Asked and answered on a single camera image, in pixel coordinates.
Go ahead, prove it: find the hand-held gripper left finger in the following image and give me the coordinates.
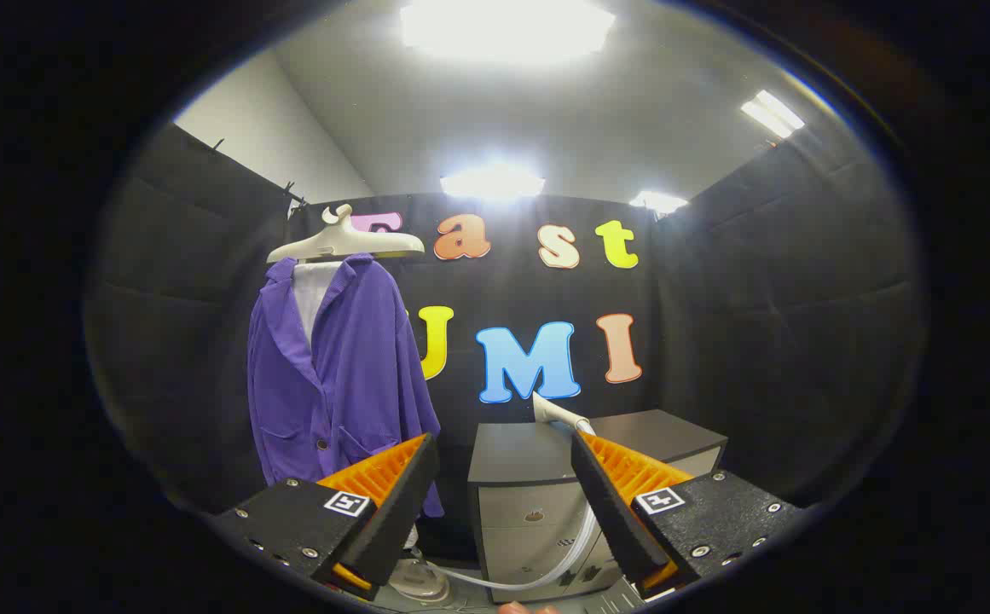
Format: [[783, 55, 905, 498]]
[[213, 432, 442, 602]]

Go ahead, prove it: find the clear garment steamer hose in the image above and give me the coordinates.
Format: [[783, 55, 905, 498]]
[[422, 499, 602, 592]]

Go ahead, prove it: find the white garment steamer base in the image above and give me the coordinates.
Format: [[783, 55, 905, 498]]
[[388, 554, 451, 605]]

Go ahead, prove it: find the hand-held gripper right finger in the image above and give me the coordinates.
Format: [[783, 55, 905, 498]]
[[570, 429, 802, 598]]

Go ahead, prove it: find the grey drawer cabinet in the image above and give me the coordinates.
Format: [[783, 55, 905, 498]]
[[467, 409, 728, 602]]

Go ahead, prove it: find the white plastic hanger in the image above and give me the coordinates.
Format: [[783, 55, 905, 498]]
[[266, 204, 426, 264]]

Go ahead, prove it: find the purple jacket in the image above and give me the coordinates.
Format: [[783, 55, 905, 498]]
[[246, 253, 444, 518]]

